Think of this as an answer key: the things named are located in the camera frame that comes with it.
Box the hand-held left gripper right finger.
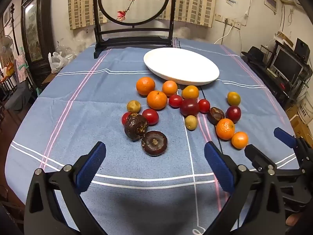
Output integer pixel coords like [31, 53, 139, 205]
[204, 141, 286, 235]

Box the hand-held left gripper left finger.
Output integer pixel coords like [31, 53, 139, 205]
[24, 141, 107, 235]

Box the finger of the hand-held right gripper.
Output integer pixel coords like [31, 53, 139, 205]
[273, 127, 313, 174]
[245, 144, 278, 174]

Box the small mandarin orange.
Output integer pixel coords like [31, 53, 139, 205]
[162, 80, 178, 97]
[231, 131, 249, 149]

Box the small brown mangosteen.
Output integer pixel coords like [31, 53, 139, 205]
[207, 107, 225, 125]

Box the yellow-green tomato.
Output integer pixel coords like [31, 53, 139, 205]
[227, 92, 241, 106]

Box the red cherry tomato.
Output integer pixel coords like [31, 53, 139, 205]
[142, 109, 159, 125]
[169, 94, 183, 108]
[121, 112, 132, 126]
[199, 99, 211, 114]

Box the dark red plum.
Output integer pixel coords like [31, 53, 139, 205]
[180, 98, 200, 116]
[225, 106, 242, 124]

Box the small yellow-green fruit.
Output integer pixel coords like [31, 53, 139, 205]
[184, 115, 198, 131]
[127, 100, 141, 113]

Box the orange-yellow tomato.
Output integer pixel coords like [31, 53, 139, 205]
[182, 85, 199, 100]

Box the white round plate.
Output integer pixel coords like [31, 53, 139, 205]
[143, 48, 220, 86]

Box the cardboard box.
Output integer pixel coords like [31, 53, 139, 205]
[286, 108, 313, 144]

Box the white plastic bucket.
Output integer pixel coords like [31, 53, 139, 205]
[297, 95, 313, 124]

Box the computer monitor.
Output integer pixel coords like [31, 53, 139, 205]
[270, 48, 304, 84]

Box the black hat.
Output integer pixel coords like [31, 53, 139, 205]
[241, 46, 266, 65]

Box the black speaker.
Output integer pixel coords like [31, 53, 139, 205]
[294, 38, 311, 63]

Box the white plastic bag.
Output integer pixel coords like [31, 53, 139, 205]
[48, 52, 74, 74]

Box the round embroidered screen black stand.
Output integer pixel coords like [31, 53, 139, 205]
[93, 0, 177, 59]

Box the dark wooden framed painting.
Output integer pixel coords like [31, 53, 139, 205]
[21, 0, 57, 84]

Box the white standing fan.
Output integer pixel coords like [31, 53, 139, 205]
[0, 35, 13, 63]

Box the beige checked curtain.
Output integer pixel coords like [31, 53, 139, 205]
[68, 0, 219, 30]

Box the white power cable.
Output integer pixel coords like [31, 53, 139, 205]
[215, 26, 234, 45]

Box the wall socket strip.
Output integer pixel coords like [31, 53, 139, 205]
[215, 13, 242, 29]

